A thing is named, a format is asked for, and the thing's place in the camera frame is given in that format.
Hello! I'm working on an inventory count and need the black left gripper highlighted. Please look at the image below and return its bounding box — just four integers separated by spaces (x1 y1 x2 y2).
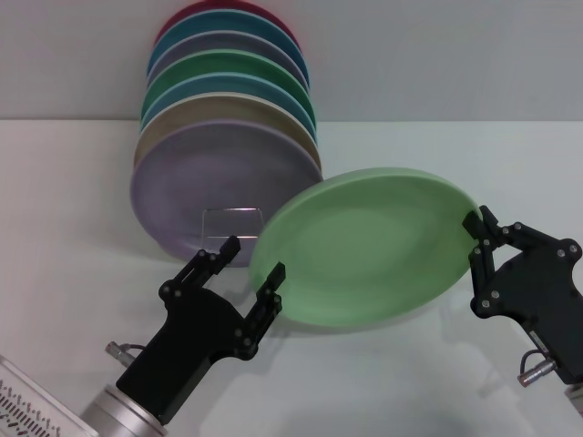
115 235 288 425

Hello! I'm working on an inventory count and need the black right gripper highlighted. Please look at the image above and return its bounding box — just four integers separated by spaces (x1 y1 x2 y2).
461 205 583 387

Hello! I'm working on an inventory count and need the light green plate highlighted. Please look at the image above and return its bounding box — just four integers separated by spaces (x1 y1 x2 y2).
249 167 482 328

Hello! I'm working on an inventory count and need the lilac plate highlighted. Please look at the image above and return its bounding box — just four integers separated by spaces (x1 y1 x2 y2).
129 118 323 268

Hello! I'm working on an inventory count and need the beige plate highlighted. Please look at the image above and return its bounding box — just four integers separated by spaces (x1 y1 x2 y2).
133 92 323 174

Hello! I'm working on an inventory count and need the light blue plate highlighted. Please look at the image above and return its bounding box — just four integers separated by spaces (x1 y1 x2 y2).
139 71 318 137

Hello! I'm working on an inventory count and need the dark green plate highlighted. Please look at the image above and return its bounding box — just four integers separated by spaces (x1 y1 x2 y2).
140 49 315 120

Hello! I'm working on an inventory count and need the grey lilac-rimmed plate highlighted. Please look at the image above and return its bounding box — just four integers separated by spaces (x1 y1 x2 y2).
146 30 311 87

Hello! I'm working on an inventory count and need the teal blue plate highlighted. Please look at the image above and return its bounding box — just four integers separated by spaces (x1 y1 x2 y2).
146 8 307 76

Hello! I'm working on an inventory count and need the crimson red plate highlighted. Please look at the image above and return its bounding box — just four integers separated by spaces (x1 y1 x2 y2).
154 0 302 51

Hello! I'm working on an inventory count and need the metal wire plate rack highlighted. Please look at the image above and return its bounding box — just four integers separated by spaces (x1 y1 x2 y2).
199 207 266 250

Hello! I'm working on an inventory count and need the right gripper cable connector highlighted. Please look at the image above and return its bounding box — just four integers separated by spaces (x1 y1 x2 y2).
517 348 559 389

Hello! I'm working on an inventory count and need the gripper cable connector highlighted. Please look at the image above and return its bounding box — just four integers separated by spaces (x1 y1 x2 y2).
517 348 559 389
104 341 148 366

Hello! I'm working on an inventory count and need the left gripper cable connector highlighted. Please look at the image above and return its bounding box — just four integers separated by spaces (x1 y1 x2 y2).
104 341 148 366

